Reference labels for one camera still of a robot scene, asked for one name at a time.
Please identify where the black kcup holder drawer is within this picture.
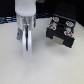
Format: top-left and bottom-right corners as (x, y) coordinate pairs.
(45, 0), (80, 50)

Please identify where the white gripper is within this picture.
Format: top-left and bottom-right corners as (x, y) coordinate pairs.
(16, 14), (35, 59)

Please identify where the blue lid kcup pod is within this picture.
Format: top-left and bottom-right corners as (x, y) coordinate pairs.
(66, 21), (74, 27)

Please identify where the red lid kcup pod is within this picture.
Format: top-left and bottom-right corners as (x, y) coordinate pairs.
(52, 17), (59, 22)

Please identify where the red white kcup pod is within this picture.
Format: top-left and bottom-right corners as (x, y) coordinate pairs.
(64, 30), (72, 36)

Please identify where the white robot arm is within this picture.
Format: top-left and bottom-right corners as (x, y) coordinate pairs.
(15, 0), (36, 59)

